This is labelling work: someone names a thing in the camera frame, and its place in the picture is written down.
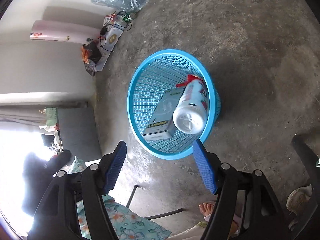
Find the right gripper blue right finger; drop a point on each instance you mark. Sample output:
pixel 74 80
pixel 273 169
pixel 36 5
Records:
pixel 206 171

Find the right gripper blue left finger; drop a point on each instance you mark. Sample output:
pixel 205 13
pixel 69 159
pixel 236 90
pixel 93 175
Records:
pixel 115 163

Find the white strawberry drink bottle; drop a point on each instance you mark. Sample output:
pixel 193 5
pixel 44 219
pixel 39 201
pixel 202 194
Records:
pixel 191 113

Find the silver charging cable box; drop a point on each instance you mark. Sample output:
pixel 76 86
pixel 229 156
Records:
pixel 161 125

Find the grey side cabinet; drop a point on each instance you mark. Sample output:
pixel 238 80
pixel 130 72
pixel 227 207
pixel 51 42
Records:
pixel 78 132

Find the floral blue quilt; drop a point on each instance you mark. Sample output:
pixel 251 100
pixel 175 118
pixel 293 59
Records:
pixel 126 223

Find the green plastic basket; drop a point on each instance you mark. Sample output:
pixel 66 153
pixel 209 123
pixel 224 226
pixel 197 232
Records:
pixel 51 116

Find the blue plastic waste basket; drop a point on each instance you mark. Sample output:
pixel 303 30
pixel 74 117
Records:
pixel 154 93

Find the black orange snack bags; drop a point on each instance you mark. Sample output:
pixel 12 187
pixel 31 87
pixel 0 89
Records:
pixel 91 55

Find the pink rolled wallpaper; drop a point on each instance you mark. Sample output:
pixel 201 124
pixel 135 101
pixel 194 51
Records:
pixel 64 32

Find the white flat box with cables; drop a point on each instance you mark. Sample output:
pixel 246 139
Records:
pixel 113 27

